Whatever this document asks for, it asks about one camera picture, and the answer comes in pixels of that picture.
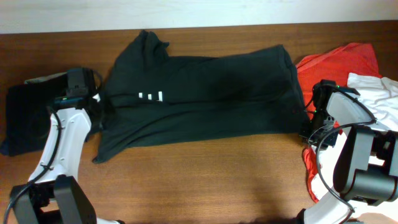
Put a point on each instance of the dark green t-shirt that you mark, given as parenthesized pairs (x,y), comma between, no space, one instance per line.
(152,98)

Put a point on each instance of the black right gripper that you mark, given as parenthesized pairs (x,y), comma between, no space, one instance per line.
(315,134)

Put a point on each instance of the white shirt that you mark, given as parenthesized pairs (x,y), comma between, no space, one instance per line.
(379,95)

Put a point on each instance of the folded black shirt stack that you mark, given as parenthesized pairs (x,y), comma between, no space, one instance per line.
(29,107)

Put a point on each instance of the grey folded cloth under stack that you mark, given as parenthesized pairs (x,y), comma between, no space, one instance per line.
(43,79)

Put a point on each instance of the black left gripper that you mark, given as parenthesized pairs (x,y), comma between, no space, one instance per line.
(94,106)

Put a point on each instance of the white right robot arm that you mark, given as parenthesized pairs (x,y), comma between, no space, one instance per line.
(365,173)

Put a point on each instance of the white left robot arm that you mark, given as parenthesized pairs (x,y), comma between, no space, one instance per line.
(52,193)

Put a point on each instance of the red shirt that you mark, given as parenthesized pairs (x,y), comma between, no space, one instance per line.
(336,65)

